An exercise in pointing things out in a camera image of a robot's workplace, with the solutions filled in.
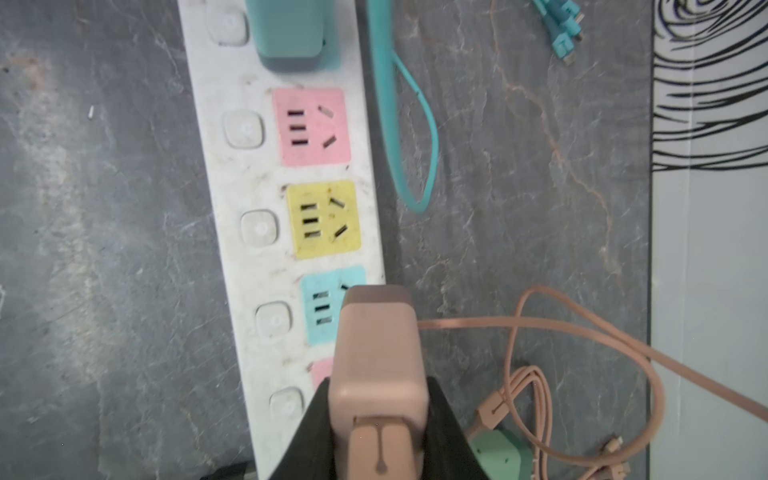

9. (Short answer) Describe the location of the small green charger plug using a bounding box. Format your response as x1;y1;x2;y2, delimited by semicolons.
469;429;533;480

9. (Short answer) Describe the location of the teal charger cable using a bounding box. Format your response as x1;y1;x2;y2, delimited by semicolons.
365;0;584;215

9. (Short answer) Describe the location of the pink charger plug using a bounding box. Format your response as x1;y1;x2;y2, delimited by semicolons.
328;285;429;479

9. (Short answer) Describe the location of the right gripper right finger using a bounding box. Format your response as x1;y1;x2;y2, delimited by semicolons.
422;377;488;480

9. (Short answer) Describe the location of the white multicolour power strip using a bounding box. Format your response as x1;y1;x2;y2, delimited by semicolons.
179;1;385;479

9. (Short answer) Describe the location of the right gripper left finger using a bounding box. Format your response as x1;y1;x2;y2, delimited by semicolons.
270;378;336;480

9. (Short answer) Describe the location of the pink charger cable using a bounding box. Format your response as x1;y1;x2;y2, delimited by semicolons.
417;285;768;480

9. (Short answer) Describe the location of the teal charger plug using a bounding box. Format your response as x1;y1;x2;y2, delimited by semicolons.
245;0;341;73

